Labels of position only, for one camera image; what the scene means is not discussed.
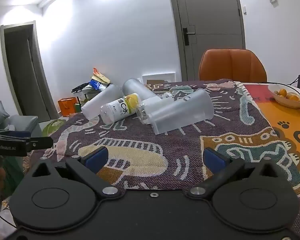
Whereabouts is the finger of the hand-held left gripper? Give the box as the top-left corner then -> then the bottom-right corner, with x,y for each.
26,136 -> 54,153

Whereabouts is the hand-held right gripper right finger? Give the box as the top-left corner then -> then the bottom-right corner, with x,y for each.
186,147 -> 283,202

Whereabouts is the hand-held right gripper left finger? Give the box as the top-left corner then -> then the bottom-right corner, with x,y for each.
29,145 -> 120,201

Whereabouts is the large frosted plastic cup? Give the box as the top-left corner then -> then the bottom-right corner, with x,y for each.
152,88 -> 215,135

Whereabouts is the grey sofa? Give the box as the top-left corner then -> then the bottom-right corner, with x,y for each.
0,100 -> 42,137

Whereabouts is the orange gift bag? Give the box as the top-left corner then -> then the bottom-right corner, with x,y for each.
58,97 -> 78,117

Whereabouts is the purple printed blanket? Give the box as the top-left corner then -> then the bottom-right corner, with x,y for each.
22,79 -> 300,235

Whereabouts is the yellow label drink bottle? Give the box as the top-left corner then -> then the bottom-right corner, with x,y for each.
100,93 -> 141,125

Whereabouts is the clear white label bottle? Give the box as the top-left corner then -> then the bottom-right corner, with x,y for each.
136,97 -> 163,125

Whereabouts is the blue plastic bag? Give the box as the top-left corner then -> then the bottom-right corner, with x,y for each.
89,79 -> 107,91

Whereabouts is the brown paper bag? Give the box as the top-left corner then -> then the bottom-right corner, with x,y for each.
91,67 -> 111,83

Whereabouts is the orange paw print mat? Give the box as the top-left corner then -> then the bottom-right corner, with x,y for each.
241,83 -> 300,195

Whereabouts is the white bowl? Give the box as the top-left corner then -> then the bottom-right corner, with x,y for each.
268,83 -> 300,109

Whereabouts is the orange leather chair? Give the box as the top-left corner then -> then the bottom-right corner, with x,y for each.
198,48 -> 268,83

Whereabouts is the pile of oranges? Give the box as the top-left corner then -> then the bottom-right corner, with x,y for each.
274,88 -> 300,103

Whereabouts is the white flat box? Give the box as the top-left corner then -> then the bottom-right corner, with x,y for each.
142,72 -> 176,84

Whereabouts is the grey door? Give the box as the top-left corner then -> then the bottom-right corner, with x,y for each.
166,0 -> 247,81

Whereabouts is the thin black cable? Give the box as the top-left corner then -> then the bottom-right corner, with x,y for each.
0,211 -> 17,228

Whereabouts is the black door lock handle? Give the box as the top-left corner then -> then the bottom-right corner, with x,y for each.
182,26 -> 196,46

